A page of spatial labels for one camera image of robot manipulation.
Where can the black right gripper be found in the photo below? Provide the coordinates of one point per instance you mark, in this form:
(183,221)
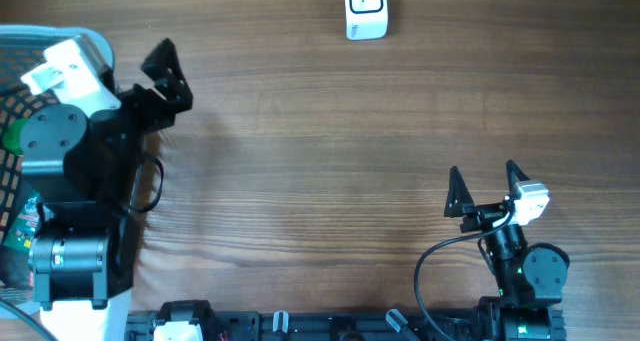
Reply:
(457,206)

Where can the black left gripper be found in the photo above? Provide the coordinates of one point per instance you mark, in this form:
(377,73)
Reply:
(172,88)

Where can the green lid white jar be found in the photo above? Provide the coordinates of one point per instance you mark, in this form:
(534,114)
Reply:
(11,137)

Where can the green glove package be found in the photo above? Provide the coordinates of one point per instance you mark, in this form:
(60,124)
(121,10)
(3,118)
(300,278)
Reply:
(22,232)

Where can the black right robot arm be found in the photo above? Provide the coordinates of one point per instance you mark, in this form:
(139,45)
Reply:
(529,277)

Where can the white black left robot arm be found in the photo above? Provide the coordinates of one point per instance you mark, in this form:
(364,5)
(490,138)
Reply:
(83,156)

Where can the white barcode scanner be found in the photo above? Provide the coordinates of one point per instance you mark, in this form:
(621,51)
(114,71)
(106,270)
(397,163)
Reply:
(366,19)

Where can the grey plastic mesh basket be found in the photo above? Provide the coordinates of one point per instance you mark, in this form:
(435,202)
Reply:
(22,48)

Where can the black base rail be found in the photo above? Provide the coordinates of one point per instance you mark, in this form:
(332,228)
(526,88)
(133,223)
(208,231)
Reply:
(196,320)

